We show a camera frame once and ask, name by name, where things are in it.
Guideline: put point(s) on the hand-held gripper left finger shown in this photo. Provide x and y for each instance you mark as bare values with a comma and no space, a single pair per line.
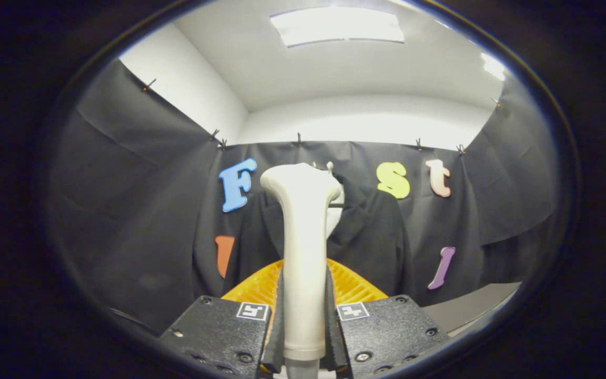
276,337

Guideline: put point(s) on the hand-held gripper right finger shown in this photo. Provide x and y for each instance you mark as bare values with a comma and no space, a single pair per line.
333,337

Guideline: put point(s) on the white garment steamer head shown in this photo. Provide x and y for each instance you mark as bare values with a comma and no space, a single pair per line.
305,237

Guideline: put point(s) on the black jacket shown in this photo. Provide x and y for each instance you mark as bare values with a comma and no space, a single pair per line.
371,237

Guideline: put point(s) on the white mannequin torso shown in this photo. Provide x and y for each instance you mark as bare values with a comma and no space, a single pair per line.
333,218

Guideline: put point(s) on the grey cabinet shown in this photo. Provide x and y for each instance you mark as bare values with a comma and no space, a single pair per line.
471,305

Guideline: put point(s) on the black backdrop cloth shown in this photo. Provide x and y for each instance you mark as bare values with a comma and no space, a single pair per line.
124,210

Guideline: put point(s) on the large ceiling light panel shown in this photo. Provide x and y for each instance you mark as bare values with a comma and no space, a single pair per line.
337,26

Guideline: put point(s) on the small ceiling light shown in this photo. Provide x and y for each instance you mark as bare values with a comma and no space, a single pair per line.
493,66

